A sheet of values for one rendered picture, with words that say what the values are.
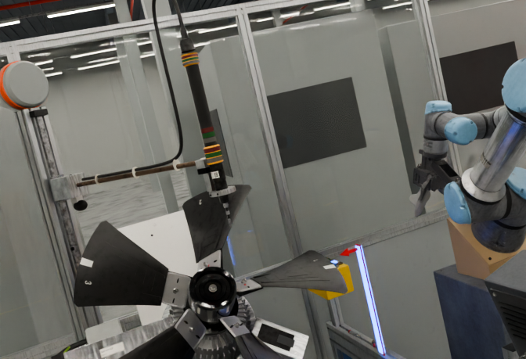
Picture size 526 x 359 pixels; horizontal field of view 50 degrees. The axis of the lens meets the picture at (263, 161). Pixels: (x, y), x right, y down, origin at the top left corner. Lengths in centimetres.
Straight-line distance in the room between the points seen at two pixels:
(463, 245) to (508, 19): 417
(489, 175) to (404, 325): 127
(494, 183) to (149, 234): 103
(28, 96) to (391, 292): 166
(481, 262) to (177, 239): 92
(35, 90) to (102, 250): 68
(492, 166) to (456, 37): 400
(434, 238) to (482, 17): 329
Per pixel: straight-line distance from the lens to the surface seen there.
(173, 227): 184
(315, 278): 151
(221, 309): 141
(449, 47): 538
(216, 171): 143
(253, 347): 142
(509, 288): 108
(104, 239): 152
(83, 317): 201
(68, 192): 186
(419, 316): 268
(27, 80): 198
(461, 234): 178
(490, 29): 565
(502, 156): 146
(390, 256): 254
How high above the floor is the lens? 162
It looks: 5 degrees down
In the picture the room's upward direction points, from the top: 13 degrees counter-clockwise
